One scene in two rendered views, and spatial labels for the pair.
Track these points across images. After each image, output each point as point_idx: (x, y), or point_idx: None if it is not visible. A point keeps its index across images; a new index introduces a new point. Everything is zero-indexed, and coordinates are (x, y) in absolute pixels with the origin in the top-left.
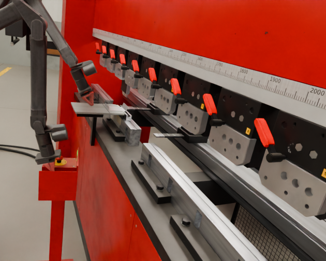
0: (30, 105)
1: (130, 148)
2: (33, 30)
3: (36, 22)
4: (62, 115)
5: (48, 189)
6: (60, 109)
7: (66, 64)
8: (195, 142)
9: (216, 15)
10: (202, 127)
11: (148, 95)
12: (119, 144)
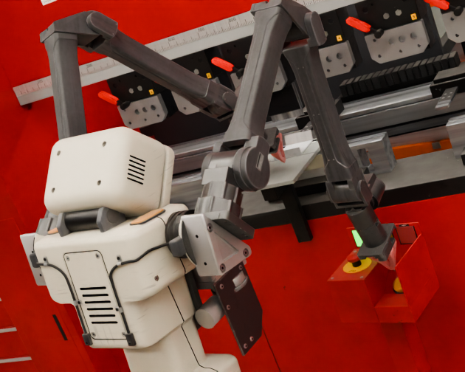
0: (339, 163)
1: (401, 169)
2: (317, 31)
3: (314, 15)
4: (74, 317)
5: (415, 292)
6: (60, 308)
7: (20, 200)
8: None
9: None
10: None
11: (424, 43)
12: (381, 179)
